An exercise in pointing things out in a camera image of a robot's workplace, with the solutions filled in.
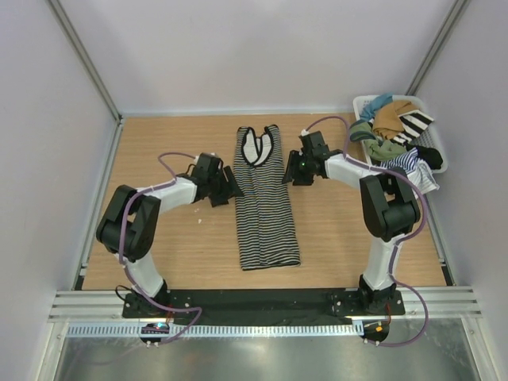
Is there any teal blue garment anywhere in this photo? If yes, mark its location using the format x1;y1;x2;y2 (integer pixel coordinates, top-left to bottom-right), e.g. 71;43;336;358
360;93;393;121

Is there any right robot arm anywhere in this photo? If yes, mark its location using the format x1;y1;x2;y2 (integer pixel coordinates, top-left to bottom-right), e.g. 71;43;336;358
282;131;421;314

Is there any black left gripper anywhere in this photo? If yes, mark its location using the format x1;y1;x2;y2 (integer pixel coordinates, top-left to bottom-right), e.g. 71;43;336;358
207;166;243;207

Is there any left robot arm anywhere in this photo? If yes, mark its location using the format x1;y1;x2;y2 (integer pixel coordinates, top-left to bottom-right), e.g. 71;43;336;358
96;153;244;318

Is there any black white striped tank top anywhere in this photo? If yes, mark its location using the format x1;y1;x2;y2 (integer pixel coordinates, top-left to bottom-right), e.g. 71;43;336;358
233;125;301;271

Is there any aluminium front rail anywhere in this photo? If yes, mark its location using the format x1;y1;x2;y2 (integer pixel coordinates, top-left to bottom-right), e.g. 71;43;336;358
49;287;482;325

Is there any left aluminium corner post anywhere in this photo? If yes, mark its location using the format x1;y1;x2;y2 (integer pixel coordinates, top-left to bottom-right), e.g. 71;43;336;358
46;0;122;125

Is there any olive green garment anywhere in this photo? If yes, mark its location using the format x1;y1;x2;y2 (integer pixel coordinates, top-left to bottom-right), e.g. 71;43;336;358
349;120;407;162

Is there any right aluminium corner post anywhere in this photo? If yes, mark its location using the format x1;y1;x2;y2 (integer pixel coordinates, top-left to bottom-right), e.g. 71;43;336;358
405;0;471;96

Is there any perforated cable duct strip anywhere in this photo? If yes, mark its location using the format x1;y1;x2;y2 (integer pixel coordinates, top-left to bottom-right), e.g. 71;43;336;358
67;321;364;339

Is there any aluminium corner post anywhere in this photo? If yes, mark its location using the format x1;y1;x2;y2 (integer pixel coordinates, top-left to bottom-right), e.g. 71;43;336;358
46;0;122;125
405;0;471;96

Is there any tan brown garment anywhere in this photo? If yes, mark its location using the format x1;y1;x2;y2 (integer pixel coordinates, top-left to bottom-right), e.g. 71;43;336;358
372;100;419;140

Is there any blue white striped tank top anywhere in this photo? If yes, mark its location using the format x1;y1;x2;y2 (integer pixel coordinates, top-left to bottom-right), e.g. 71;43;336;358
379;148;440;194

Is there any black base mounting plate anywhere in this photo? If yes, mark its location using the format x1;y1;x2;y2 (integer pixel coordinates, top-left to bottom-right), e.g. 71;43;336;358
122;288;406;324

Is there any wide black white striped garment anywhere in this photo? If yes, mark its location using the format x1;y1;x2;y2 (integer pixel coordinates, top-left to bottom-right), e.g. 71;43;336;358
391;110;434;145

